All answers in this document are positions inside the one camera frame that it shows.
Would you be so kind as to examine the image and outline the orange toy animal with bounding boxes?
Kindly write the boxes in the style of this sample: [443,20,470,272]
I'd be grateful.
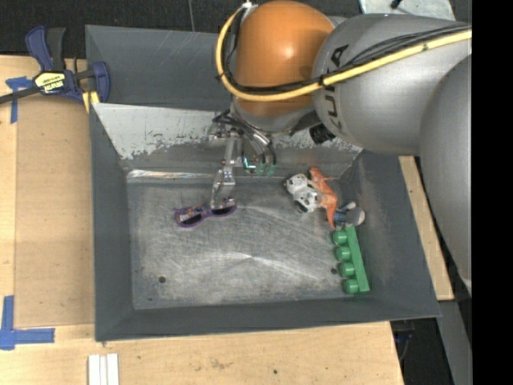
[307,166,341,231]

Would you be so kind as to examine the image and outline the black cylinder on white bracket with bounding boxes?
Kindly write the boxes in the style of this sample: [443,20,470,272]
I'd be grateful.
[307,121,338,146]

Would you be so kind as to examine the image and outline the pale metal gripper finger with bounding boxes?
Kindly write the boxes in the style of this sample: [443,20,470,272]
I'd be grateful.
[221,167,237,212]
[210,168,227,210]

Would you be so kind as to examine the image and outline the green studded building block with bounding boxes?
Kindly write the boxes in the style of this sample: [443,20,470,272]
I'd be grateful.
[330,225,372,297]

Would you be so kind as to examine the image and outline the grey metal bin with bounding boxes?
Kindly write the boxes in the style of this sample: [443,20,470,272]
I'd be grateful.
[83,24,442,342]

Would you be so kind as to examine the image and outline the purple sunglasses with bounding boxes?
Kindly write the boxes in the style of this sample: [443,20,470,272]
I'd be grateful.
[172,202,238,230]

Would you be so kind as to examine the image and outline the grey and blue toy figure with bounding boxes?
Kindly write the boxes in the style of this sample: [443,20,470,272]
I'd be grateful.
[333,201,367,230]

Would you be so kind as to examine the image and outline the pale wood board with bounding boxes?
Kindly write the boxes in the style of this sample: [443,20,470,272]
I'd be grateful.
[14,56,98,330]

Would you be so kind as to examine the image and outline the white and black toy animal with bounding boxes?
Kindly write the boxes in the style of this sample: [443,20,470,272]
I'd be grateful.
[285,172,321,214]

